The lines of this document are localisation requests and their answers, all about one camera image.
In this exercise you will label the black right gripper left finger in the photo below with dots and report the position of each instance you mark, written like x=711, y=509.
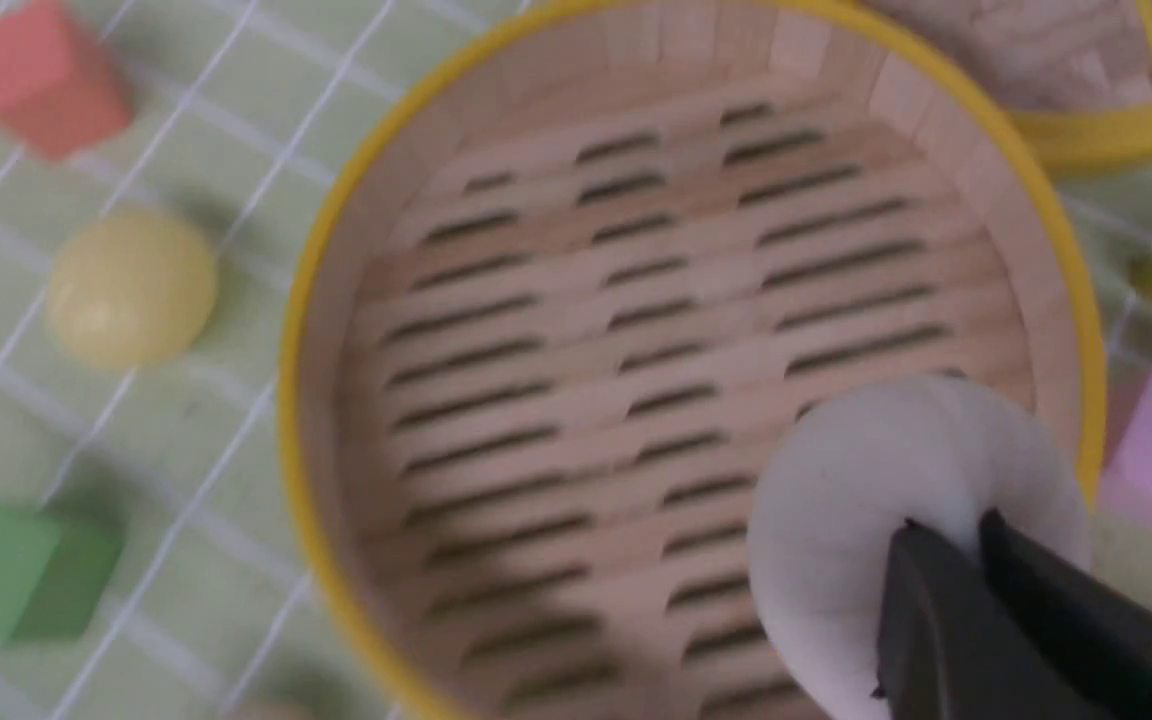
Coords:
x=947, y=648

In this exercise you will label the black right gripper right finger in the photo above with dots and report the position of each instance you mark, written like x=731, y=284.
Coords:
x=1097, y=639

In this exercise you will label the white bun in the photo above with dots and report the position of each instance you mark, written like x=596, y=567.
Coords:
x=938, y=450

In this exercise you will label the yellow bun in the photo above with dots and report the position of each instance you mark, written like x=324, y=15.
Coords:
x=134, y=288

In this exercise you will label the bamboo steamer tray yellow rim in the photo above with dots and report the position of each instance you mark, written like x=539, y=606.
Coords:
x=558, y=311

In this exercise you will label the bamboo steamer lid yellow rim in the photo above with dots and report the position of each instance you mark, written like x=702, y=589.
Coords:
x=1076, y=76

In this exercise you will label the green checkered tablecloth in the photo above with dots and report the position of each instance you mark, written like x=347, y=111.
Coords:
x=245, y=114

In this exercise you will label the green cube block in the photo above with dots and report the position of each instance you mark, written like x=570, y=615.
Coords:
x=54, y=570

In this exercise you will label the red cube block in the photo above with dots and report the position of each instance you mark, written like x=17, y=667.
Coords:
x=60, y=90

